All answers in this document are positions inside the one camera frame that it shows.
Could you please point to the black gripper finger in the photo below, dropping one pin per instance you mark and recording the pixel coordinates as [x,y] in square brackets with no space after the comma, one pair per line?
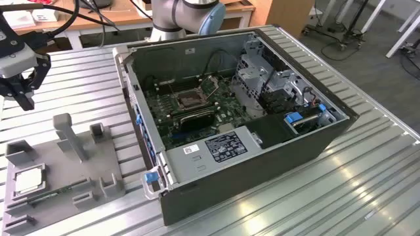
[9,87]
[41,71]

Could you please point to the silver CPU chip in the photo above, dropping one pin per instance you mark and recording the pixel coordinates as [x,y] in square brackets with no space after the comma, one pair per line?
[29,180]

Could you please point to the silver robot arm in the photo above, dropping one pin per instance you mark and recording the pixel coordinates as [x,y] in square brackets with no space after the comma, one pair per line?
[166,14]

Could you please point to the black RAM slot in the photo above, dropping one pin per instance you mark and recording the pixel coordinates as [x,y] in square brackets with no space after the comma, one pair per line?
[192,113]
[178,84]

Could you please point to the CPU socket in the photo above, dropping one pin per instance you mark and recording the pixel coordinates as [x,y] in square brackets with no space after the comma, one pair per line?
[192,99]

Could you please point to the large white box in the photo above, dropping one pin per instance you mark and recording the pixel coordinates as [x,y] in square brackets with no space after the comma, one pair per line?
[17,19]

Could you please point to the small white box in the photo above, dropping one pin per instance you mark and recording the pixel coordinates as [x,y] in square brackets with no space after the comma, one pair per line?
[45,15]

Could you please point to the blue card retainer clip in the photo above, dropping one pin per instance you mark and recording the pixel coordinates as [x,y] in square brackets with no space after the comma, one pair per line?
[137,119]

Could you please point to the gray parts rack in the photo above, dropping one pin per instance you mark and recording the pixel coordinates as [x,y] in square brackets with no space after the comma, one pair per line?
[65,167]

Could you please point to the thin metal locking lever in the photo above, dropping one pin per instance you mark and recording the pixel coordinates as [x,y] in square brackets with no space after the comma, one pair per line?
[169,86]

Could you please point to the green RAM stick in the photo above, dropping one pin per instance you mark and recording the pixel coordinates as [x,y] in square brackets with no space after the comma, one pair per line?
[49,195]

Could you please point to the blue case latch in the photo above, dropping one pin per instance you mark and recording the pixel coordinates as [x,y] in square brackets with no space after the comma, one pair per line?
[149,178]

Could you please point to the green motherboard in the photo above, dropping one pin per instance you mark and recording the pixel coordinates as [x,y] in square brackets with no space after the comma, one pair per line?
[229,96]

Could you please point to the gray power supply unit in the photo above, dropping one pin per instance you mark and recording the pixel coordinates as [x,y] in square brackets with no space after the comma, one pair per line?
[189,169]

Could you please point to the silver chipset heatsink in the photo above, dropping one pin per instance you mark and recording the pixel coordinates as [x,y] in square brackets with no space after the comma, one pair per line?
[225,127]

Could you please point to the silver drive cage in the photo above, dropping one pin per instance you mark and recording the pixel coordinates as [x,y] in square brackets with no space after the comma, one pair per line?
[252,73]

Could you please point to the wooden desk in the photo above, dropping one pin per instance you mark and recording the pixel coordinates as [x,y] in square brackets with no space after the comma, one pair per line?
[238,11]

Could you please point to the open black PC case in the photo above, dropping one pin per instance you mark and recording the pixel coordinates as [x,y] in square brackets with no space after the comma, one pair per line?
[245,177]

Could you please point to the wooden cabinet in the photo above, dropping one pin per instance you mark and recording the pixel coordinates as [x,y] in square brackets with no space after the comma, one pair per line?
[285,14]

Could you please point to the hard disk in blue carrier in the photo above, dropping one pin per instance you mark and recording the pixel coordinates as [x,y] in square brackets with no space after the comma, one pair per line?
[292,117]

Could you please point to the black wheeled stand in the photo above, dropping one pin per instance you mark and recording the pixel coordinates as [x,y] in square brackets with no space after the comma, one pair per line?
[354,19]

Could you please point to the white table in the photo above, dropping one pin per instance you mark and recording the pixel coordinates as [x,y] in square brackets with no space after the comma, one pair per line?
[404,37]
[374,14]

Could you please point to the white tape label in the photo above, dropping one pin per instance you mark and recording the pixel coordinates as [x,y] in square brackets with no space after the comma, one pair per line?
[370,214]

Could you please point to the gray wrist camera box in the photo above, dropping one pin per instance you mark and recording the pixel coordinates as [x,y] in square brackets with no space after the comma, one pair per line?
[16,61]

